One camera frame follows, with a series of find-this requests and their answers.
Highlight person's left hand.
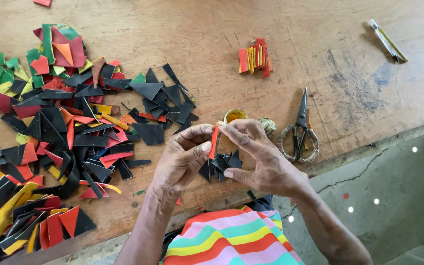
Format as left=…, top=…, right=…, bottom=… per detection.
left=151, top=123, right=216, bottom=196

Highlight person's right hand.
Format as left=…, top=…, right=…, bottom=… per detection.
left=217, top=119, right=310, bottom=198

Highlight red leather strip piece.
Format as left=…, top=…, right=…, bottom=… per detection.
left=208, top=125, right=220, bottom=160

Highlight frayed fibre ball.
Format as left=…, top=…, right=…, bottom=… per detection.
left=258, top=117, right=276, bottom=137

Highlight small pile of black triangles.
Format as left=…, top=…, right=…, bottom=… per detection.
left=198, top=149, right=243, bottom=183

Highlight round tin of yellow glue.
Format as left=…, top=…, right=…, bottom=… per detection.
left=223, top=108, right=249, bottom=124

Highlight person's striped colourful garment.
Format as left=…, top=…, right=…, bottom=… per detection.
left=159, top=205, right=305, bottom=265

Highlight bundle of red yellow strips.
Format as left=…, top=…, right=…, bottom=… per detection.
left=238, top=38, right=274, bottom=79

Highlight heap of coloured leather scraps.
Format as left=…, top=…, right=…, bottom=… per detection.
left=0, top=23, right=200, bottom=265

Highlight white and yellow utility knife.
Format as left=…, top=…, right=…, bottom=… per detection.
left=368, top=19, right=409, bottom=63

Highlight black scissors with wrapped handles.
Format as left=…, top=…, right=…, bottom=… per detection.
left=277, top=86, right=320, bottom=165

